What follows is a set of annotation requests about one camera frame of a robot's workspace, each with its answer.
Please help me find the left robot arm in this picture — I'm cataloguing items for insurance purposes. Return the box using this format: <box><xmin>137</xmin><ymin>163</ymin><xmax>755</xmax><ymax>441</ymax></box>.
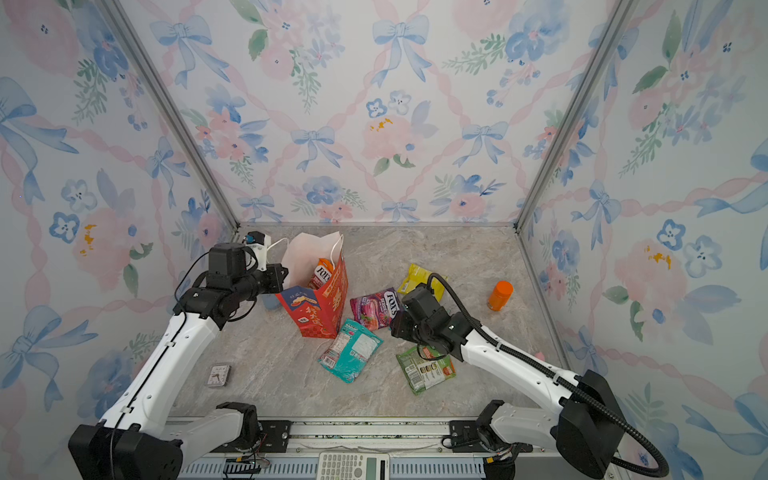
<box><xmin>68</xmin><ymin>231</ymin><xmax>288</xmax><ymax>479</ymax></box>

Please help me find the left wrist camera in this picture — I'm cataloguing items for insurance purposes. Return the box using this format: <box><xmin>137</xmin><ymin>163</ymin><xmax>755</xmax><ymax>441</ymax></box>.
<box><xmin>243</xmin><ymin>231</ymin><xmax>272</xmax><ymax>271</ymax></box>

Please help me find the orange Fox's fruits candy bag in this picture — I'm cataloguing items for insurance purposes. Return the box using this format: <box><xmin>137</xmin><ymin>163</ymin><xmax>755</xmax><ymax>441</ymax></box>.
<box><xmin>309</xmin><ymin>258</ymin><xmax>335</xmax><ymax>290</ymax></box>

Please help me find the orange plastic bottle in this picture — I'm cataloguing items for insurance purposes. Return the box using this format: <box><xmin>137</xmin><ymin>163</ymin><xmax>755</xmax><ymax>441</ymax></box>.
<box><xmin>487</xmin><ymin>281</ymin><xmax>514</xmax><ymax>311</ymax></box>

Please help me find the light green snack bag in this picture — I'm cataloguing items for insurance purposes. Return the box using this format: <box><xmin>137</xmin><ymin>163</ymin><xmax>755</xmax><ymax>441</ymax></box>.
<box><xmin>396</xmin><ymin>346</ymin><xmax>456</xmax><ymax>395</ymax></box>

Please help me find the grey calculator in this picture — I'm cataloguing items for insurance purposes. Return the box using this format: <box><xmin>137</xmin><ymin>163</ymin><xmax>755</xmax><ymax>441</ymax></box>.
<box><xmin>316</xmin><ymin>451</ymin><xmax>391</xmax><ymax>480</ymax></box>

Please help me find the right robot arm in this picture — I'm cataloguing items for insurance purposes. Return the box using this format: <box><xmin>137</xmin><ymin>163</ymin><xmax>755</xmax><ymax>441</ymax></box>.
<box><xmin>392</xmin><ymin>284</ymin><xmax>624</xmax><ymax>479</ymax></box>

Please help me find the teal Fox's candy bag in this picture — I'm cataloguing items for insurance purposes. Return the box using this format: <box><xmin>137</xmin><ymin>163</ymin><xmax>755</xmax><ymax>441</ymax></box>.
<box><xmin>318</xmin><ymin>319</ymin><xmax>383</xmax><ymax>384</ymax></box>

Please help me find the yellow chips snack bag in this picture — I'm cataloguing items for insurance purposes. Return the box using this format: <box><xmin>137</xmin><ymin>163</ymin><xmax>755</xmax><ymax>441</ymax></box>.
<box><xmin>397</xmin><ymin>263</ymin><xmax>445</xmax><ymax>301</ymax></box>

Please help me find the red paper gift bag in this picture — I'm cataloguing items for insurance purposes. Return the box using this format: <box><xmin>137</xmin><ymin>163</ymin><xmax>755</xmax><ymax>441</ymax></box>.
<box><xmin>277</xmin><ymin>232</ymin><xmax>349</xmax><ymax>339</ymax></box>

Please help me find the small square clock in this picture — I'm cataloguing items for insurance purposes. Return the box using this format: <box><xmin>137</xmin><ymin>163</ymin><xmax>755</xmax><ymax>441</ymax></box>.
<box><xmin>206</xmin><ymin>364</ymin><xmax>232</xmax><ymax>388</ymax></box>

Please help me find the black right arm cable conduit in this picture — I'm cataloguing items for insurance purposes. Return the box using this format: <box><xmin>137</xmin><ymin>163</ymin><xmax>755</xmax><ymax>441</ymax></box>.
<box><xmin>425</xmin><ymin>272</ymin><xmax>670</xmax><ymax>479</ymax></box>

